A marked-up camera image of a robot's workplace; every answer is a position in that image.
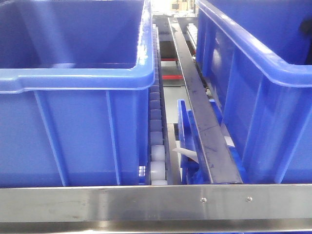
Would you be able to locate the blue bin below shelf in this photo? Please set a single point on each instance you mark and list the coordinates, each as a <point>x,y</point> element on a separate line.
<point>189,141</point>

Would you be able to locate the white roller track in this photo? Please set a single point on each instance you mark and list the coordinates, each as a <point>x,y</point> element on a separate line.
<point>158,168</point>

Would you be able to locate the large blue bin left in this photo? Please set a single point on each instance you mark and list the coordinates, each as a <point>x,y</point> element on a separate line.
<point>74,92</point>

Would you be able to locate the large blue bin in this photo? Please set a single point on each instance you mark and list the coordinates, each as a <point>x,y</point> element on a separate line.
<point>256,54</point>
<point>74,92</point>

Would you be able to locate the large blue bin right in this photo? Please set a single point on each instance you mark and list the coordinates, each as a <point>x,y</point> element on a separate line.
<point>256,54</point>

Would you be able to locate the steel divider rail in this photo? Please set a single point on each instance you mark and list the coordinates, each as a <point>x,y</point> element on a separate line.
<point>198,99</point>

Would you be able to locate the steel front shelf rail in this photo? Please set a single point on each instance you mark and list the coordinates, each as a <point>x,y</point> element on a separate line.
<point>157,209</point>

